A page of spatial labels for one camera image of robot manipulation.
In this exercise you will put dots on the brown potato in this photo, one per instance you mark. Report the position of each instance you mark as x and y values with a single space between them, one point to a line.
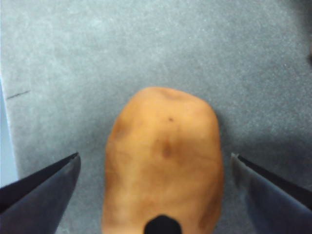
163 158

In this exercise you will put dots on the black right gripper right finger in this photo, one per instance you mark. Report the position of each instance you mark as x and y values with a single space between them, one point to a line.
275 207

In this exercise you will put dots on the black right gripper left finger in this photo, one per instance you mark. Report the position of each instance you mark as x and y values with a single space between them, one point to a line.
36 204

